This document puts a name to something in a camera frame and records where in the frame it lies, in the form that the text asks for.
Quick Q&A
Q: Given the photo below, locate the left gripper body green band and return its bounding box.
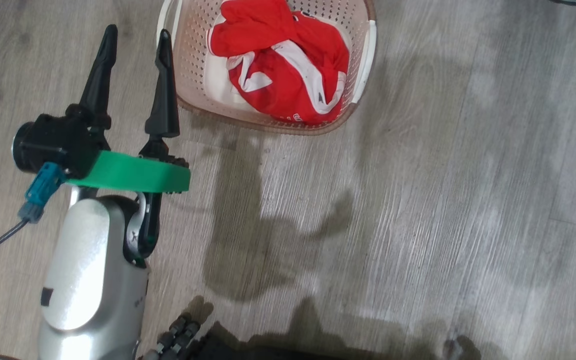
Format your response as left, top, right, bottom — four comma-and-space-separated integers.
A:
64, 149, 192, 195

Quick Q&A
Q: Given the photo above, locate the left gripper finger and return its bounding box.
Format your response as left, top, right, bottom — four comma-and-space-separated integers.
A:
139, 28, 181, 158
66, 24, 119, 133

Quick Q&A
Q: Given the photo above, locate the red and white garment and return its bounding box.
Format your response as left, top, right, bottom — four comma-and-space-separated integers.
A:
206, 0, 352, 126

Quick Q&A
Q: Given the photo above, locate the cream perforated laundry basket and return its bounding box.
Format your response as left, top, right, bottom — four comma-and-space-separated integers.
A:
156, 0, 378, 137

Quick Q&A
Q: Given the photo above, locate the grey cable with blue plug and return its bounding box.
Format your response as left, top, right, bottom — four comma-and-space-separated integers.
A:
0, 162, 67, 267

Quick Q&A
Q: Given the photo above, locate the grey segmented cable chain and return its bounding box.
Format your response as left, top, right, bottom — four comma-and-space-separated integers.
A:
140, 314, 203, 360

